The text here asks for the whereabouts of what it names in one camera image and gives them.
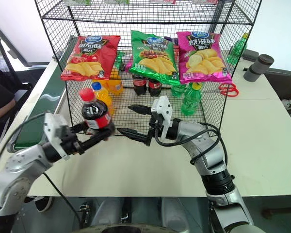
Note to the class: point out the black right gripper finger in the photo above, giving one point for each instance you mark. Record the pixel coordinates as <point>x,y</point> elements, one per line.
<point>133,135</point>
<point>140,109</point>

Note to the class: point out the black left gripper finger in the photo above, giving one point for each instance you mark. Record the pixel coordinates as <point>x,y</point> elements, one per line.
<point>78,127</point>
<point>97,139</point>

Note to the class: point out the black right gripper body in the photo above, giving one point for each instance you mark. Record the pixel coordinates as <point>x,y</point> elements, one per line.
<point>154,128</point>

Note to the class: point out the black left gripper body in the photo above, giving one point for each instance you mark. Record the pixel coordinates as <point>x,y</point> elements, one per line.
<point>71,142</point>

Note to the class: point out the cola bottle with red cap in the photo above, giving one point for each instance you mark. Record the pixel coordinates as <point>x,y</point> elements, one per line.
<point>97,114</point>

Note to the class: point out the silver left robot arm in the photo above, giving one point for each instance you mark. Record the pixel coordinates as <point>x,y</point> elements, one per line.
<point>17,174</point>

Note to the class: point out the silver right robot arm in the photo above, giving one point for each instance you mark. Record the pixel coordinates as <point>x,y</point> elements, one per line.
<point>208,150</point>

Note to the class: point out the person's bare forearm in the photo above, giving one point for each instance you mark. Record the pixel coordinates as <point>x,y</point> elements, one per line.
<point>2,111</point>

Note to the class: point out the green conveyor belt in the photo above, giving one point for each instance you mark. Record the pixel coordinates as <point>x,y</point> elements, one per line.
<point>42,106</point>

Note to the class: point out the cola bottle red label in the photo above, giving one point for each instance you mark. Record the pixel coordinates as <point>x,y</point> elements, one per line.
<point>154,87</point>
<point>139,85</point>

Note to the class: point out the orange soda bottle blue cap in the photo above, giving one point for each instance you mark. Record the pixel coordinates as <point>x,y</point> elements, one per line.
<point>104,95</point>

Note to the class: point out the green soda bottle yellow cap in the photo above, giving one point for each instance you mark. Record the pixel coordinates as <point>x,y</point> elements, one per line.
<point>190,99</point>
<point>237,49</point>

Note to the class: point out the green potato chips bag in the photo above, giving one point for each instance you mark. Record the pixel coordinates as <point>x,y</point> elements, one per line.
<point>155,58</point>

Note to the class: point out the black shoe white sole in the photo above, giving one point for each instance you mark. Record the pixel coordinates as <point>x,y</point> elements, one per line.
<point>44,203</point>

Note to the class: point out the red potato chips bag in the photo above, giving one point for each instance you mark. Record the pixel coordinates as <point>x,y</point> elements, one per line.
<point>92,57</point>

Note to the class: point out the black office chair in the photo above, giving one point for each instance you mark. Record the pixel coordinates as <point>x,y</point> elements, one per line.
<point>17,89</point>

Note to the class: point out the purple snack bag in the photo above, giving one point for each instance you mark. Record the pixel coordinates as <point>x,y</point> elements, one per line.
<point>171,40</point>

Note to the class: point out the magenta potato chips bag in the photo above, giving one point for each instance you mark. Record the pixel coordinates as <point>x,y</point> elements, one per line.
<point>203,58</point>

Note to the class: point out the grey cylinder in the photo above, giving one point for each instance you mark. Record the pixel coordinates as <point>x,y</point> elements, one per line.
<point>257,68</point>

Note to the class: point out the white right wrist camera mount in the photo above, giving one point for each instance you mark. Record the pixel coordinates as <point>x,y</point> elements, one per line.
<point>163,109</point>

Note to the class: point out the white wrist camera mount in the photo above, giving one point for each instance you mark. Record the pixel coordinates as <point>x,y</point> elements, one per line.
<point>163,109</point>
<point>54,126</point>

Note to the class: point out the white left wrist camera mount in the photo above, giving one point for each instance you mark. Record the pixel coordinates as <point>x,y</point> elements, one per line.
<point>54,126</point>

